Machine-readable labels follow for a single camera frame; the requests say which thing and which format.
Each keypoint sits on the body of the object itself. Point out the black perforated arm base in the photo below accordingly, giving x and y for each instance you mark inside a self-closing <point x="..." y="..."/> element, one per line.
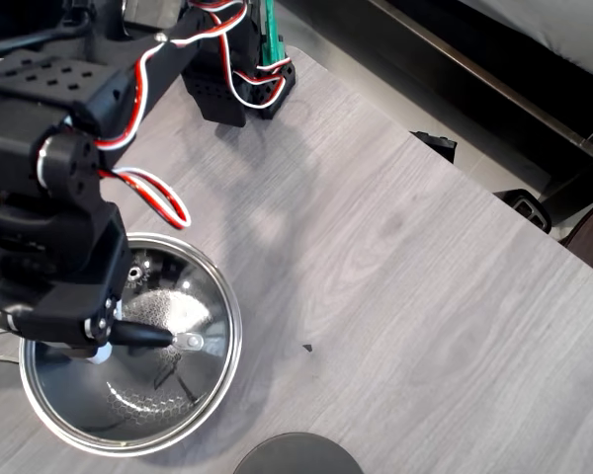
<point x="222" y="103"/>

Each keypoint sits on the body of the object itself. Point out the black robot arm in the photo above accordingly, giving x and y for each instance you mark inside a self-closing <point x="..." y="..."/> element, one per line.
<point x="54" y="79"/>

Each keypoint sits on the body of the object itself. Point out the small black debris chip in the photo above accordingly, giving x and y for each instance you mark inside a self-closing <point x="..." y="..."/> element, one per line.
<point x="307" y="348"/>

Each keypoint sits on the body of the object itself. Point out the dark grey round disc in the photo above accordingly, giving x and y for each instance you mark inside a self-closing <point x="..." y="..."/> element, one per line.
<point x="296" y="456"/>

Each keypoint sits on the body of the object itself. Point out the green circuit board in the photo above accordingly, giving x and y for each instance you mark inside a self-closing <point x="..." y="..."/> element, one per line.
<point x="272" y="34"/>

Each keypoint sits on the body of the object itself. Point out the black table clamp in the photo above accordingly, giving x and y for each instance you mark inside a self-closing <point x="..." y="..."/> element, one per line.
<point x="437" y="144"/>
<point x="526" y="207"/>

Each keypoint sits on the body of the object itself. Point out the white cushion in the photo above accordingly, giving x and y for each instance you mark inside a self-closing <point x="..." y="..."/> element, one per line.
<point x="563" y="29"/>

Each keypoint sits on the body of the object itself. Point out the dark bench frame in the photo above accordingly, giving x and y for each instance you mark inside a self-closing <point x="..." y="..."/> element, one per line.
<point x="474" y="64"/>

